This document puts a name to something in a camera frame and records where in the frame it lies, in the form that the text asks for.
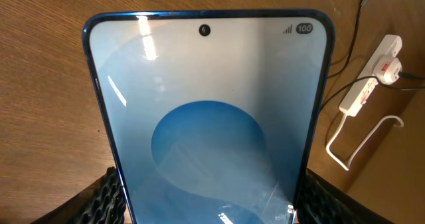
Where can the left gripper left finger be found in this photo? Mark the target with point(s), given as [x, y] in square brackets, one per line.
[102, 202]

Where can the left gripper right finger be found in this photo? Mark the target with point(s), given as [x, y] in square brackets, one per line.
[320, 202]

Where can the blue Samsung Galaxy smartphone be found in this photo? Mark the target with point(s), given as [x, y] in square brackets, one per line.
[210, 115]

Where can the white USB charger plug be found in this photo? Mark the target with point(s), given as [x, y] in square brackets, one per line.
[387, 69]

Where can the white power strip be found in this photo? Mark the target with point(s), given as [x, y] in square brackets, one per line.
[362, 89]

